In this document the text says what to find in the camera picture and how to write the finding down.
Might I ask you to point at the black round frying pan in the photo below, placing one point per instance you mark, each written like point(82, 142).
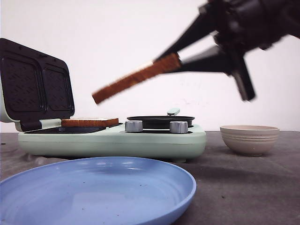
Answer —
point(163, 121)

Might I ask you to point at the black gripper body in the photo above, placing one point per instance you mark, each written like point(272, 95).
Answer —
point(241, 26)

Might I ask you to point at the silver control knob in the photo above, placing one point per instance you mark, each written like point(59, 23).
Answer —
point(134, 126)
point(179, 127)

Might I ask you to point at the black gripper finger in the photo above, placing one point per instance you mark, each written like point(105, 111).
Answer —
point(213, 59)
point(203, 25)

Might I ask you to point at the right silver control knob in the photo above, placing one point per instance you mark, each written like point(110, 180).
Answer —
point(179, 127)

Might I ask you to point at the beige ribbed bowl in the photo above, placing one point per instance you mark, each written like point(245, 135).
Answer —
point(252, 140)

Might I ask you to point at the left silver control knob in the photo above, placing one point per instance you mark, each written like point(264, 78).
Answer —
point(134, 126)

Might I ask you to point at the mint green hinged lid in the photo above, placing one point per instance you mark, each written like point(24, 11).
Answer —
point(34, 87)

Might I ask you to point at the blue round plate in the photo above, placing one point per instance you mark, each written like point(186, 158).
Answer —
point(97, 191)

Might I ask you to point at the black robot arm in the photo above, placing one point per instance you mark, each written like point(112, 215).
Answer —
point(289, 20)

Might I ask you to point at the mint green breakfast maker base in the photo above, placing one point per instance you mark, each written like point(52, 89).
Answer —
point(115, 141)

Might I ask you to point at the white bread slice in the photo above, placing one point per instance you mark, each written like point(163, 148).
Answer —
point(84, 122)
point(168, 63)

